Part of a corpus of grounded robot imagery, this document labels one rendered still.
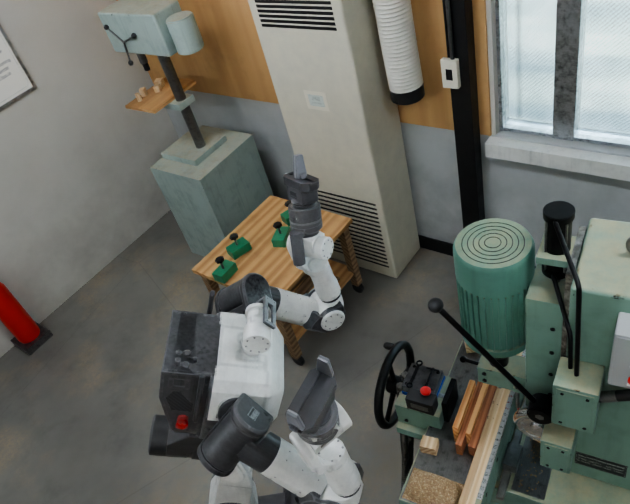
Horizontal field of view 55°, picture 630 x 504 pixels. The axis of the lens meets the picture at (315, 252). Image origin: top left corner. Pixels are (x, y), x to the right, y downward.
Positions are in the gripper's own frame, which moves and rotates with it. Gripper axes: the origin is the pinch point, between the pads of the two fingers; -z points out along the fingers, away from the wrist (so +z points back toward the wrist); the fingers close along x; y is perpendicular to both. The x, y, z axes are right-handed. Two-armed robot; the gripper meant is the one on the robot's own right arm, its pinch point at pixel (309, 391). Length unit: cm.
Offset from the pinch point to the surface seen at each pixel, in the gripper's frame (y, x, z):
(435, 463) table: 23, 17, 70
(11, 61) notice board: -266, 120, 107
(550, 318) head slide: 34, 45, 22
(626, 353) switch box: 47, 37, 10
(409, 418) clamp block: 11, 26, 73
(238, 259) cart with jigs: -105, 87, 154
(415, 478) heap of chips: 20, 10, 67
